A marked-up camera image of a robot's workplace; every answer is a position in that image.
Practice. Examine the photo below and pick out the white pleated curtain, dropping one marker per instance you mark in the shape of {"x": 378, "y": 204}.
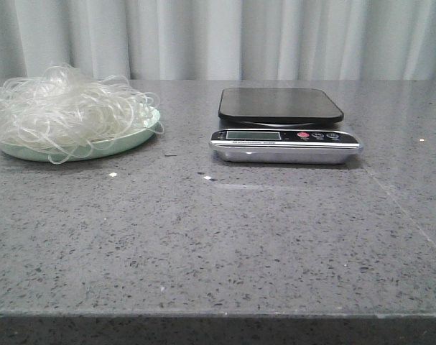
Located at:
{"x": 222, "y": 40}

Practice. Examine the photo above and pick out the light green round plate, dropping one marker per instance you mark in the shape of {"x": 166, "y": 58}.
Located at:
{"x": 99, "y": 149}

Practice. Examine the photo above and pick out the black silver kitchen scale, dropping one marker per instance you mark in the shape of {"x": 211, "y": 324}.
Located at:
{"x": 281, "y": 125}

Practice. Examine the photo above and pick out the white translucent vermicelli bundle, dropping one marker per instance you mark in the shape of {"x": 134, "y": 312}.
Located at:
{"x": 64, "y": 109}

